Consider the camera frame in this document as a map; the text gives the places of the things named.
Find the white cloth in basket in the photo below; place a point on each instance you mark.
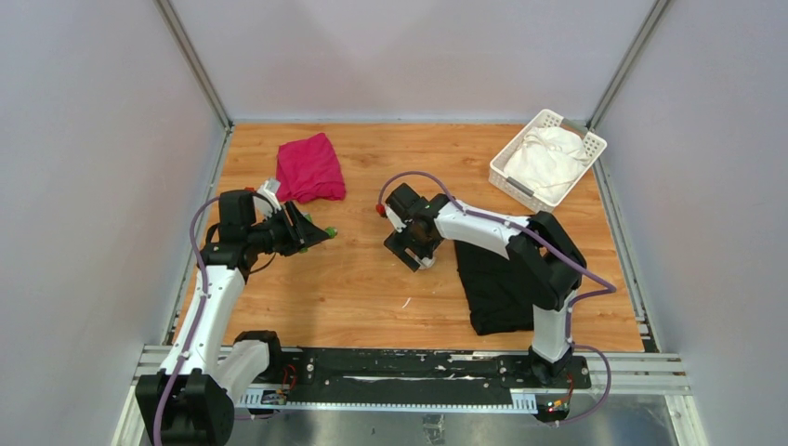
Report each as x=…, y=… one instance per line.
x=547, y=161

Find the white plastic basket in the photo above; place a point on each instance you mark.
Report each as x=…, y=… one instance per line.
x=593, y=143

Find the black folded cloth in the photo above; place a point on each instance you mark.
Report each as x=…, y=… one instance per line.
x=492, y=291

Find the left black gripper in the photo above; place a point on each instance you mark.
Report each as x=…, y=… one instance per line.
x=302, y=233

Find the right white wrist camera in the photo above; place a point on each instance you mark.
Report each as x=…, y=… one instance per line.
x=386, y=211

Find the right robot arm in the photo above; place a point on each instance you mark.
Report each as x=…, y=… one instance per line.
x=546, y=263

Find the magenta folded cloth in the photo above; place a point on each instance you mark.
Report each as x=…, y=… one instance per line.
x=308, y=169

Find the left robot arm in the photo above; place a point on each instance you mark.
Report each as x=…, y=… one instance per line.
x=191, y=399

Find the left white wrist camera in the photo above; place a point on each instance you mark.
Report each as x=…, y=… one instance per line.
x=266, y=201

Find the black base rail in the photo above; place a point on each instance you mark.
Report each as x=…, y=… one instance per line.
x=356, y=378

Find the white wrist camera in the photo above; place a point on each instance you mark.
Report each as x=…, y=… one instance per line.
x=386, y=211
x=266, y=201

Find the white pipe fitting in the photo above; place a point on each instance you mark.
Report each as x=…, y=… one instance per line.
x=426, y=262

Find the green water faucet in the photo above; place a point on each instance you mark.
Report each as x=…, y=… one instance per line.
x=312, y=234

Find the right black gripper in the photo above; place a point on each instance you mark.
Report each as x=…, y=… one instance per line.
x=399, y=243

